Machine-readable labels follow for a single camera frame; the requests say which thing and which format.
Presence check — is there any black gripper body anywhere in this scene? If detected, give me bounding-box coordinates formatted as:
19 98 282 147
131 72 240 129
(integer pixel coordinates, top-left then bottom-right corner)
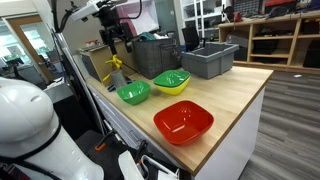
99 22 134 44

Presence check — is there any green plastic bowl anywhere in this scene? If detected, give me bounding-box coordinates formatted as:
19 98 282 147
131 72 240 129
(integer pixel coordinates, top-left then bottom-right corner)
116 80 152 106
153 69 192 88

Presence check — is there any yellow plastic bowl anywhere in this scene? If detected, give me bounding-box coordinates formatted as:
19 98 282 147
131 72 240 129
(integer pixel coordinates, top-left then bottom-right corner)
154 77 191 97

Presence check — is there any red plastic bowl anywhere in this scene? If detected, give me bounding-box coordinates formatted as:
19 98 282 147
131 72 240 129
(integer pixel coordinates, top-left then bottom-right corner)
153 100 215 146

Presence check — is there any large yellow clamp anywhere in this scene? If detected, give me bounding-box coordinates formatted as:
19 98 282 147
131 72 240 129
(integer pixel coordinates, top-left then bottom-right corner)
104 54 123 71

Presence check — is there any teal cloth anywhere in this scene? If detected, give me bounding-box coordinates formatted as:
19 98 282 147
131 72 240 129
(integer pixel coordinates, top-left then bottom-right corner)
138 31 158 43

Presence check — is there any cardboard box with dark panel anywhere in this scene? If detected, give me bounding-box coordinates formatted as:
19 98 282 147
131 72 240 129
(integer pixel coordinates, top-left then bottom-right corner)
78 40 138 88

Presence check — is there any red white small box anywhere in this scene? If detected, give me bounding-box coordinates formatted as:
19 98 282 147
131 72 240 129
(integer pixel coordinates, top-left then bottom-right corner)
84 39 101 48

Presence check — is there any dark grey fabric basket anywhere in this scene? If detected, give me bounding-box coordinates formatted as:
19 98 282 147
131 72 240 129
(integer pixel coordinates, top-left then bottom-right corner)
132 33 183 80

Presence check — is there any black slanted stand pole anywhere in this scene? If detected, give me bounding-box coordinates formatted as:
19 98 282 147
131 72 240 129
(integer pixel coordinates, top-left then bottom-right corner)
49 26 108 134

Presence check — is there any black office chair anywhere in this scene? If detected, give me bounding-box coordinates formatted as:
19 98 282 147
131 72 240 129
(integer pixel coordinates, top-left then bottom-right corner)
181 25 201 53

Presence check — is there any grey plastic bin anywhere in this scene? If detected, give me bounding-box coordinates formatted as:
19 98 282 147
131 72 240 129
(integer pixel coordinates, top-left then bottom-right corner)
180 42 240 80

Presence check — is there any black orange bar clamp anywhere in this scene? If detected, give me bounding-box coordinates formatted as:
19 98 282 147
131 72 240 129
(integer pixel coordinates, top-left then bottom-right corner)
134 139 149 168
94 129 116 152

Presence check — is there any white drawer cabinet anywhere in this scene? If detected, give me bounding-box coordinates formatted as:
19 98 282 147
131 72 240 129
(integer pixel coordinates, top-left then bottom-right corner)
85 78 266 180

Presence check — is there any wooden shelving desk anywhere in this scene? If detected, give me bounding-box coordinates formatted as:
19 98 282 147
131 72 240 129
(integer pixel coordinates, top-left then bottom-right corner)
218 11 320 75

